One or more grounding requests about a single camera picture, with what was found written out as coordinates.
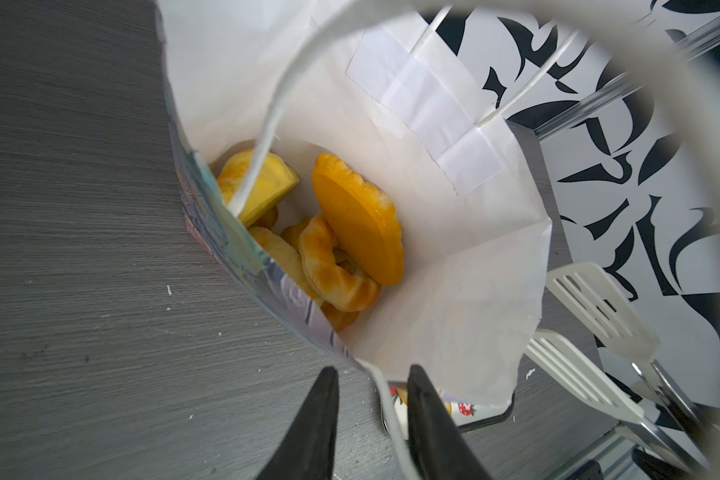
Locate twisted fake bread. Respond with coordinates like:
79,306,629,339
248,226,322,304

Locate ring shaped fake bread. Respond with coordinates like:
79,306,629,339
281,215,382,312

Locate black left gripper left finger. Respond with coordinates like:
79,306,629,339
257,366,340,479

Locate strawberry print tray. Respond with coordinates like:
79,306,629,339
389,384,515,440

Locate white and steel tongs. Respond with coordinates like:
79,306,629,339
526,262,705,472

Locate column fake croissant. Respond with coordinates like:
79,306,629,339
217,149,300,227

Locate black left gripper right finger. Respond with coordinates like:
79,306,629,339
407,365,491,480

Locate long striped fake croissant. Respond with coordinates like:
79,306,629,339
311,153,404,286

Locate colourful printed paper bag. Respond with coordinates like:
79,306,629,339
154,0,720,480

